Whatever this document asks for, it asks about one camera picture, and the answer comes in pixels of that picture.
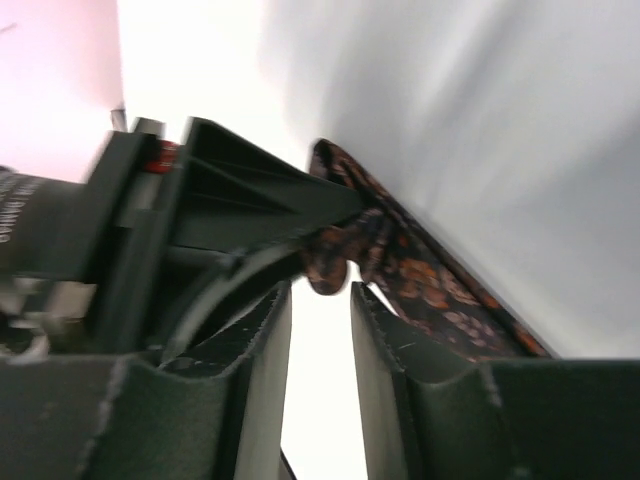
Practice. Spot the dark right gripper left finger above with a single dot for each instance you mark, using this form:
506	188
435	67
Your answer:
215	413

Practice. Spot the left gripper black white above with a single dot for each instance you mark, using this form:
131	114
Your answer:
90	265

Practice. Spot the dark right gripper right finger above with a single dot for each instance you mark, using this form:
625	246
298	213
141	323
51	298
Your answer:
426	413

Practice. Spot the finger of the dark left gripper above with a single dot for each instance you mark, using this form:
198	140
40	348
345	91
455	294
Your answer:
240	196

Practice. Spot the dark orange floral tie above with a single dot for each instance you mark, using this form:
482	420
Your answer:
427	287

